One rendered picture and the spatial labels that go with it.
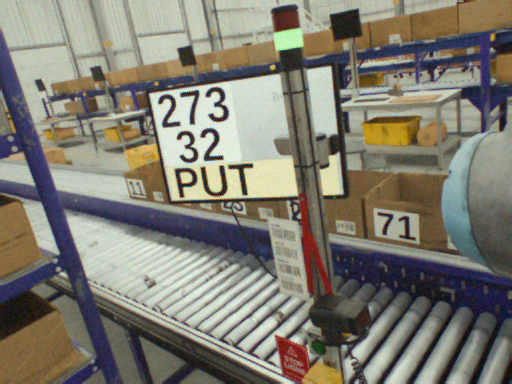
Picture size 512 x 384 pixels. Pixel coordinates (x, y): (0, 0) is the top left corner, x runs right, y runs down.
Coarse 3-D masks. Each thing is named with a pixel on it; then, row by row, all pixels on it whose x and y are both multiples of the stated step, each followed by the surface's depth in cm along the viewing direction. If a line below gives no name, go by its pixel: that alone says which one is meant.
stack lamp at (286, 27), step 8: (272, 16) 75; (280, 16) 74; (288, 16) 74; (296, 16) 74; (280, 24) 74; (288, 24) 74; (296, 24) 75; (280, 32) 75; (288, 32) 74; (296, 32) 75; (280, 40) 75; (288, 40) 75; (296, 40) 75; (280, 48) 76
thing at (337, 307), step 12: (324, 300) 88; (336, 300) 86; (348, 300) 86; (312, 312) 87; (324, 312) 85; (336, 312) 83; (348, 312) 82; (360, 312) 82; (312, 324) 88; (324, 324) 86; (336, 324) 83; (348, 324) 82; (360, 324) 81; (336, 336) 87; (348, 336) 89
